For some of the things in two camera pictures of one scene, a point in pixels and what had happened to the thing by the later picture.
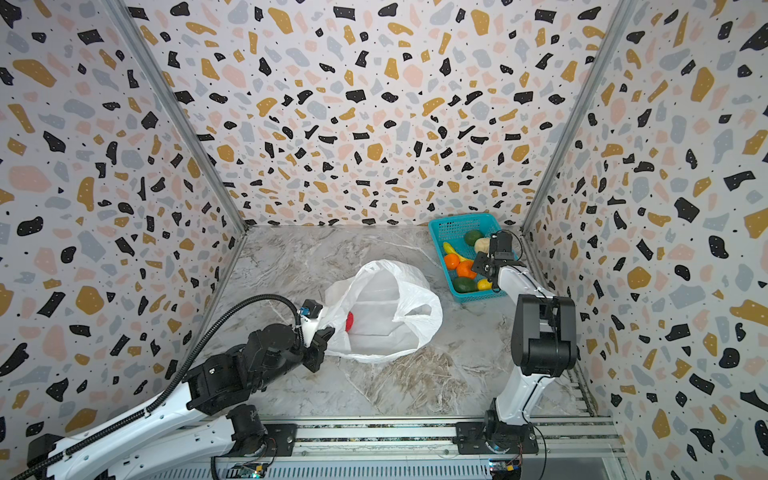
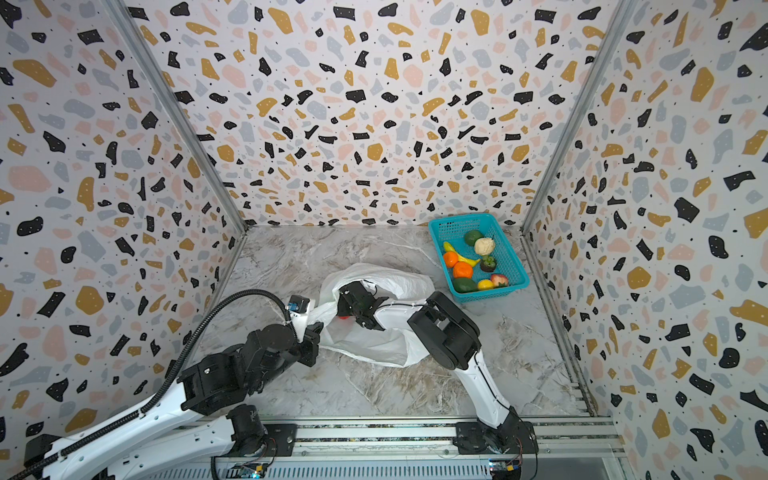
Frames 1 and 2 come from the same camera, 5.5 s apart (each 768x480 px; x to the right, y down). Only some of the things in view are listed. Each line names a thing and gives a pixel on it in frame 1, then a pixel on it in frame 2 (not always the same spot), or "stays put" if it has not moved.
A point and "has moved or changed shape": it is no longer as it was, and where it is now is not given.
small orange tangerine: (452, 261) stays put
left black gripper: (318, 345) stays put
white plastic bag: (384, 310) has moved or changed shape
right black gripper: (488, 264) to (354, 303)
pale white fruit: (482, 244) stays put
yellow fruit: (484, 285) stays put
